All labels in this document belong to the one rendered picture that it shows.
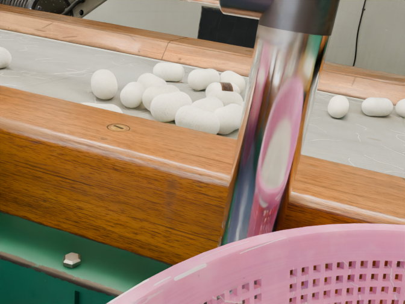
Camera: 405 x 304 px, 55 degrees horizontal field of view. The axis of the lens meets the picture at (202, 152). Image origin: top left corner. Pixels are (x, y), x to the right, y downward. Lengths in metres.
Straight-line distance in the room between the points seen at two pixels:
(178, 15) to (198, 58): 2.07
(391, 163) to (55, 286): 0.24
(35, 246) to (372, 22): 2.28
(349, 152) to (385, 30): 2.10
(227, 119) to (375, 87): 0.29
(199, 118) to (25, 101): 0.11
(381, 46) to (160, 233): 2.26
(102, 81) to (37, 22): 0.34
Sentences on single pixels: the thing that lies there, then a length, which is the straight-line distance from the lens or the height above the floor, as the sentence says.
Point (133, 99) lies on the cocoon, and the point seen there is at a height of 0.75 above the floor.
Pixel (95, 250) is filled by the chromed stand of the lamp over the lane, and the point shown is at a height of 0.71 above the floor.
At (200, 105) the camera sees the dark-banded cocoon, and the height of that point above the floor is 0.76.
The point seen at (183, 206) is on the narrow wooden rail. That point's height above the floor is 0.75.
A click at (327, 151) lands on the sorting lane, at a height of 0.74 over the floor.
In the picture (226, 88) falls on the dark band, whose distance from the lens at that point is 0.37.
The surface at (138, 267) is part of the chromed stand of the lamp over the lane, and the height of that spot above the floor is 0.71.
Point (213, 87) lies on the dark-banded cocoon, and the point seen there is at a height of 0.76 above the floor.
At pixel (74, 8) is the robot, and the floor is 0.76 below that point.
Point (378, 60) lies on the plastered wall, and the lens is 2.41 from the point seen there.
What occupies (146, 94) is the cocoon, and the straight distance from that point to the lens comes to 0.31.
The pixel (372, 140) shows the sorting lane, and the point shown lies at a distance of 0.36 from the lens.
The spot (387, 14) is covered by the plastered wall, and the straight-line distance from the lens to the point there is 2.39.
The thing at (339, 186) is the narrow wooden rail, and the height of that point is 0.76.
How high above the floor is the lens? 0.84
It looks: 22 degrees down
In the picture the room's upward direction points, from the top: 8 degrees clockwise
